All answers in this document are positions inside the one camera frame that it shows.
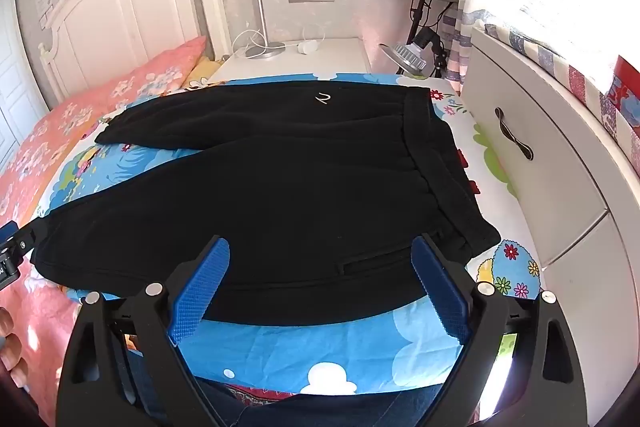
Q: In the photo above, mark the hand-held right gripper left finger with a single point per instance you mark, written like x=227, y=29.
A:
x=200, y=292

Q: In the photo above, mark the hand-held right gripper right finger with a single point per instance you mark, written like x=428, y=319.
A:
x=440, y=292

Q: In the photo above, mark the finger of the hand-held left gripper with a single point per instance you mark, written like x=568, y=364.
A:
x=17, y=239

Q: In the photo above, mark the black pants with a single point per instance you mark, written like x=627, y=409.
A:
x=275, y=187

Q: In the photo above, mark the person's left hand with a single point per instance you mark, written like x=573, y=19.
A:
x=10, y=347

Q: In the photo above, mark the blue cartoon bedsheet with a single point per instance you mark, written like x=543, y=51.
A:
x=350, y=347

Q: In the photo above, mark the pink floral quilt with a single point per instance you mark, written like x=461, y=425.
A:
x=50, y=132

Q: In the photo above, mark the white drawer cabinet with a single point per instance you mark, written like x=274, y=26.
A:
x=550, y=187

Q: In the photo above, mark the white door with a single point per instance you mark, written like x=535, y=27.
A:
x=12, y=82

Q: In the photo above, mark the yellow pillow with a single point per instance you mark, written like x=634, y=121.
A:
x=202, y=69

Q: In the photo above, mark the studio light bulb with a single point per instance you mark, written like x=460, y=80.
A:
x=407, y=54

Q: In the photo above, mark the white nightstand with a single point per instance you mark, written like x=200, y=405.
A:
x=330, y=62

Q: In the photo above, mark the white wooden headboard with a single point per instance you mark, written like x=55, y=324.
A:
x=125, y=7

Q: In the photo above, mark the red box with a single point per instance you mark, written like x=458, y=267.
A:
x=625, y=82

